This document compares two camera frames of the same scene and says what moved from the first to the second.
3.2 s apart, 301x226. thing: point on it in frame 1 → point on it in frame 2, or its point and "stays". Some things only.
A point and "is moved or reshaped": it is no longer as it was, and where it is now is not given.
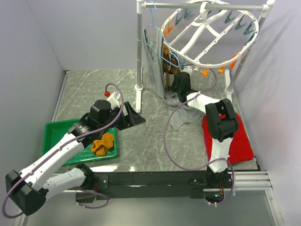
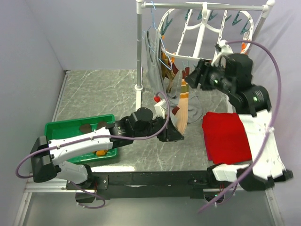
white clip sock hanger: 208,33 is moved or reshaped
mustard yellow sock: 102,151 stays
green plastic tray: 53,131 stays
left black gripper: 126,122 → 174,135
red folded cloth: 240,149 stays
